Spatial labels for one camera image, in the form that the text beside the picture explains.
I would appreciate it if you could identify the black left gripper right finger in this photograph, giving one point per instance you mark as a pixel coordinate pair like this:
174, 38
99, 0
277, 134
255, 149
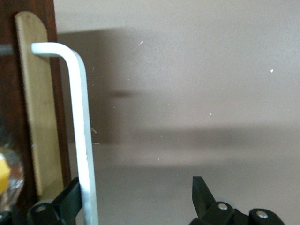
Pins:
206, 211

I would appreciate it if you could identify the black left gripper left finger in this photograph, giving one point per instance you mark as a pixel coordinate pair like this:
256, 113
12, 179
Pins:
61, 206

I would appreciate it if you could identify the yellow block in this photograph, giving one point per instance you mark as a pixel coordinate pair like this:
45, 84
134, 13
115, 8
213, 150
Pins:
3, 175

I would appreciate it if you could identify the brown paper table cover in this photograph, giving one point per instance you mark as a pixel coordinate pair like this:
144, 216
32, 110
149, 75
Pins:
187, 93

